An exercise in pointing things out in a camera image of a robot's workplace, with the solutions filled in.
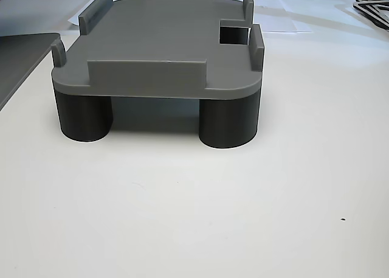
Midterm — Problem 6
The grey holder with black legs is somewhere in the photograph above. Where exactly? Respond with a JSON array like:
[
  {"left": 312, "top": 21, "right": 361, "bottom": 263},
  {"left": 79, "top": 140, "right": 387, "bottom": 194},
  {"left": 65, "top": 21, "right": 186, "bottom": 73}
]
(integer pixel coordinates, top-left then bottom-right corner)
[{"left": 50, "top": 0, "right": 265, "bottom": 150}]

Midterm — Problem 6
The grey flat tray plate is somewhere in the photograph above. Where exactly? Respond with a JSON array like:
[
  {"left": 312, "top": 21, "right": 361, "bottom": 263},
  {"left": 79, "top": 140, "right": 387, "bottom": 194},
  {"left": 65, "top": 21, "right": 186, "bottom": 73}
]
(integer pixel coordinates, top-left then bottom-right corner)
[{"left": 0, "top": 33, "right": 61, "bottom": 111}]

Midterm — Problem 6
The black triangular frame piece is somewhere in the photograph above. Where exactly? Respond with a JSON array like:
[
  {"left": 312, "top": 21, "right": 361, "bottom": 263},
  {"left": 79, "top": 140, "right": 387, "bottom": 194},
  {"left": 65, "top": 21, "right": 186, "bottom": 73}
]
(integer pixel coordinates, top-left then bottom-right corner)
[{"left": 352, "top": 0, "right": 389, "bottom": 32}]

